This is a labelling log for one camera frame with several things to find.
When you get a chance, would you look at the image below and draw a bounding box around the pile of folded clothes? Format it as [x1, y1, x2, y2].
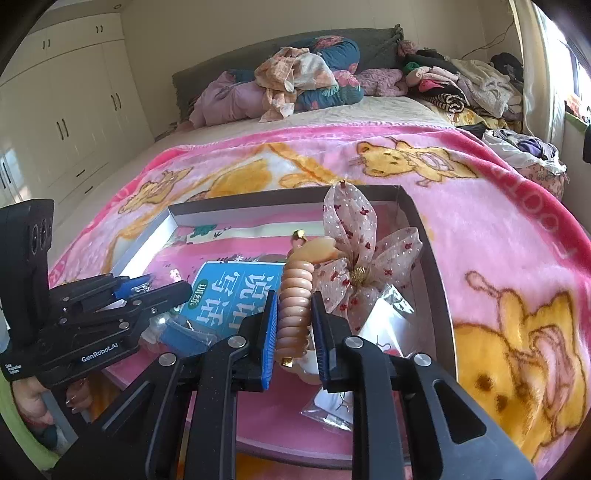
[399, 41, 525, 119]

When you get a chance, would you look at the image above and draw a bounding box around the small blue box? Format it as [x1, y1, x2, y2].
[164, 318, 219, 357]

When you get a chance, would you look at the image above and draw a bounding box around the dark cardboard box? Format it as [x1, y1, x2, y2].
[99, 185, 459, 470]

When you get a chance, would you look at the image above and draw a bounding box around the small clear earring packet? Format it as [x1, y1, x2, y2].
[299, 385, 357, 431]

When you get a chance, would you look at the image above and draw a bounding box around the pink printed sheet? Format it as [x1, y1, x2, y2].
[152, 224, 301, 278]

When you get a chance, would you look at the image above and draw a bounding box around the lilac quilt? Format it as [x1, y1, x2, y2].
[188, 71, 274, 130]

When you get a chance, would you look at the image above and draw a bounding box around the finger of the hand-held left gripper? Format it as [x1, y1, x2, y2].
[60, 282, 193, 331]
[48, 273, 154, 324]

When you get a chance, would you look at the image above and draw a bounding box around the window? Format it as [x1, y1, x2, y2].
[554, 32, 591, 100]

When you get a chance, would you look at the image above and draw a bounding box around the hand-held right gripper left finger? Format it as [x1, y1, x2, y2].
[51, 295, 282, 480]

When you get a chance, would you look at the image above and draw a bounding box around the mauve fuzzy cloth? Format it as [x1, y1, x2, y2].
[355, 68, 410, 97]

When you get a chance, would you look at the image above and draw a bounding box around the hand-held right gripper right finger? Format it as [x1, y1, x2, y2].
[310, 292, 539, 480]

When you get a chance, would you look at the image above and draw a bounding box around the person's left forearm green sleeve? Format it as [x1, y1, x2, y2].
[0, 369, 62, 472]

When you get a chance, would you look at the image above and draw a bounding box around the cream wardrobe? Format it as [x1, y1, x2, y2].
[0, 11, 156, 210]

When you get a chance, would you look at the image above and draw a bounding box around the dark floral quilt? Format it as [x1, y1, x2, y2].
[226, 38, 366, 112]

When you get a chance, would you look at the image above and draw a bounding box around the person's left hand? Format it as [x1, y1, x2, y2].
[11, 376, 94, 426]

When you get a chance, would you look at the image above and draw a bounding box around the pink printed blanket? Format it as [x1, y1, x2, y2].
[46, 124, 591, 480]

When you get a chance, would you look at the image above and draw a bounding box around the pile of clothes on bed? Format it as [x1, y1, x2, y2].
[172, 25, 405, 123]

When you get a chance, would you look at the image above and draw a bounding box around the sheer dotted bow hair clip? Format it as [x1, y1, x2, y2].
[318, 182, 424, 334]

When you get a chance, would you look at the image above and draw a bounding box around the heap of mixed clothes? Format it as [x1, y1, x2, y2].
[482, 128, 570, 186]

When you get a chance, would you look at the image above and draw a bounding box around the peach patterned cloth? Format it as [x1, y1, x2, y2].
[255, 48, 341, 123]

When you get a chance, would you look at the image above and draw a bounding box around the beige spiral hair tie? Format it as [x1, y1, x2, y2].
[274, 232, 343, 370]

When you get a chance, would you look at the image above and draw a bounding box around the blue printed booklet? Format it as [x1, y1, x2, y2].
[178, 261, 285, 339]

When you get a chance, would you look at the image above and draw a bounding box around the pearl hair clip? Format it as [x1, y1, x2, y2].
[139, 314, 170, 352]

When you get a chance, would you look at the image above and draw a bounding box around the bed with beige sheet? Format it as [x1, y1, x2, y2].
[88, 95, 455, 195]

